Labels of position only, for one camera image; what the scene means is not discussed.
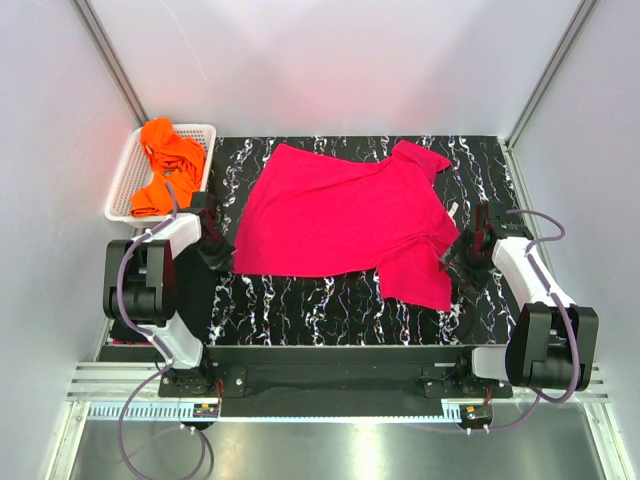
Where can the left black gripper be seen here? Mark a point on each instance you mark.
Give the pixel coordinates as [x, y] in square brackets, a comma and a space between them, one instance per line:
[214, 261]

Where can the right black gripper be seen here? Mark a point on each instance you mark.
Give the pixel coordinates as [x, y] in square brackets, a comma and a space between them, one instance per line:
[465, 240]

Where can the magenta pink t shirt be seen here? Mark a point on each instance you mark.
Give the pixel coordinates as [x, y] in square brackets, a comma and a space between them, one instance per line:
[313, 216]

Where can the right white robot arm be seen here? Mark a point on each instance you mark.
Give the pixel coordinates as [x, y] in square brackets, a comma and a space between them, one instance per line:
[552, 346]

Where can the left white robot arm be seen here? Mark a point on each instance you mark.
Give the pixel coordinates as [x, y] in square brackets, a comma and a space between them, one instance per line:
[140, 291]

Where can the orange t shirt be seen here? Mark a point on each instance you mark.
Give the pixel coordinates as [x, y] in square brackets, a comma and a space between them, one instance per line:
[177, 164]

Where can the white plastic basket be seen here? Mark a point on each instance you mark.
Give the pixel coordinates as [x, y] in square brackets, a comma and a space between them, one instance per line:
[134, 172]

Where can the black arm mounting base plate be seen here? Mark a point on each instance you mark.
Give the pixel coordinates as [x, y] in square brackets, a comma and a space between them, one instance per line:
[434, 371]

